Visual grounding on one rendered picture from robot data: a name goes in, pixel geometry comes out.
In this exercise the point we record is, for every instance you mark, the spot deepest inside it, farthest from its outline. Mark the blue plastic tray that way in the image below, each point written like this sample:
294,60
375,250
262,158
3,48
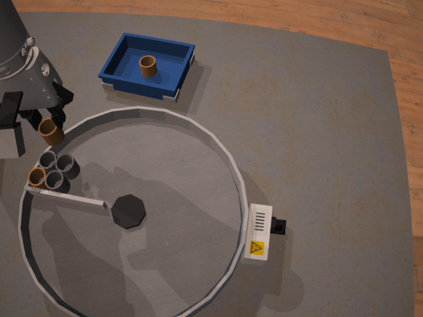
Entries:
122,70

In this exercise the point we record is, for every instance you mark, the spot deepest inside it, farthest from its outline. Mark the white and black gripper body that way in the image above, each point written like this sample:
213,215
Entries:
34,79

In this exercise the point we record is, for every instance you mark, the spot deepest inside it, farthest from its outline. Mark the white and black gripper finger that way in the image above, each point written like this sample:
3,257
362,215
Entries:
65,97
33,116

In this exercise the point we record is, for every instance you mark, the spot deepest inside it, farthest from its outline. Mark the grey metal bushing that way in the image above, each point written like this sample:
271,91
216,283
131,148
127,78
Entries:
52,177
46,158
62,161

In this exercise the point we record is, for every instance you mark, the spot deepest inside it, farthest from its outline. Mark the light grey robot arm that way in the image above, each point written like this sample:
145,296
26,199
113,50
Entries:
15,44

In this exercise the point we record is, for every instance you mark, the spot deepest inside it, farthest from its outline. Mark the bronze bushing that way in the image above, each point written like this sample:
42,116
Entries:
35,175
50,133
148,66

